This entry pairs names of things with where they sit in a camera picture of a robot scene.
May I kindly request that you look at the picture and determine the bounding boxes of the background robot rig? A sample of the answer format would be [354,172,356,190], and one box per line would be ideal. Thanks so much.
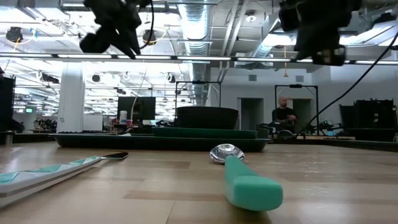
[259,119,343,139]

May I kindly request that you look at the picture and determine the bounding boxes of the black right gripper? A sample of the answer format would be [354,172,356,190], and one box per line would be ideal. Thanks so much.
[278,0,363,60]

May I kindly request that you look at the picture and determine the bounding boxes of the black left camera cable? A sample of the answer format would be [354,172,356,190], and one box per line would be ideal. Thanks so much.
[139,0,155,50]

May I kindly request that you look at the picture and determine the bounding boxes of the black monitor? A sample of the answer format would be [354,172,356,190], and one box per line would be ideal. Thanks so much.
[117,96,157,125]

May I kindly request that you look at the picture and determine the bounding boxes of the silver spiral ceiling duct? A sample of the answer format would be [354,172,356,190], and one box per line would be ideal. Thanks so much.
[177,0,213,106]

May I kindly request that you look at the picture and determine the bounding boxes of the black bowl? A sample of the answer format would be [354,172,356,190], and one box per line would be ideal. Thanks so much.
[175,106,240,131]

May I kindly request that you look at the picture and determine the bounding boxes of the black cabinet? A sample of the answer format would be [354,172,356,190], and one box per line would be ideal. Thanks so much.
[0,76,16,133]

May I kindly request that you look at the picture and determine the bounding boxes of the silver spoon teal handle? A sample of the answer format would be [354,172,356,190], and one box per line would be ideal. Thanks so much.
[209,143,284,213]

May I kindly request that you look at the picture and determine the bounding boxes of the long ceiling light strip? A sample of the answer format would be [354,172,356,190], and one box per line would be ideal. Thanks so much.
[0,52,398,65]

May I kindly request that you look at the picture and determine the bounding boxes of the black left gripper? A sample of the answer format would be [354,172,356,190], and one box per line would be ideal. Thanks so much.
[79,0,150,60]

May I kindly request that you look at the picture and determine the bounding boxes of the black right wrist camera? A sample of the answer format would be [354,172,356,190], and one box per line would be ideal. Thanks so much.
[312,45,347,67]

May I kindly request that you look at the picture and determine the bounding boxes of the whiteboard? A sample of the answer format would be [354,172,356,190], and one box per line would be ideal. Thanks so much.
[81,114,104,132]

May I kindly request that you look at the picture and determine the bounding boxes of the white pillar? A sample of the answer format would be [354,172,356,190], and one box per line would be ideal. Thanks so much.
[57,62,86,134]

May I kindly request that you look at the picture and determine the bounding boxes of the knife teal white handle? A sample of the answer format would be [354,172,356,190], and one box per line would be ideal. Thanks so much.
[0,151,130,208]

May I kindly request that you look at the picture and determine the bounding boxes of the silver slanted ceiling duct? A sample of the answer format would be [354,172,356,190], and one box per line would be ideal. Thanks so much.
[248,12,299,60]

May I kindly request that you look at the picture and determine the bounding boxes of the dark green plastic tray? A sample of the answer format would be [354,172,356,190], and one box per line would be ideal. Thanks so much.
[49,133,274,153]

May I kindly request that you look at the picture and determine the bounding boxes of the black ceiling device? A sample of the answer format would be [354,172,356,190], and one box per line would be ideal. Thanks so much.
[5,26,24,44]
[142,29,158,46]

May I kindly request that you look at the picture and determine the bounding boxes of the person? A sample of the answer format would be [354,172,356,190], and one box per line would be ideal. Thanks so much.
[271,95,299,133]

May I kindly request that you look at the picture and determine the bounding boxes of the black metal table frame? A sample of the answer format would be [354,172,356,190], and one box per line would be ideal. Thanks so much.
[0,132,398,153]

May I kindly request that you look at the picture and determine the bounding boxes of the black background rig frame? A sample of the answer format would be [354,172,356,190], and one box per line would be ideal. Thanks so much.
[274,84,320,136]
[175,80,222,108]

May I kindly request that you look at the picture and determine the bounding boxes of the black storage bins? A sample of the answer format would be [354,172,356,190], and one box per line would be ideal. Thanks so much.
[338,98,398,142]

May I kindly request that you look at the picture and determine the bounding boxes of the yellow hanging cord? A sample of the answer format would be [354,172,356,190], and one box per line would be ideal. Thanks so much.
[282,45,289,78]

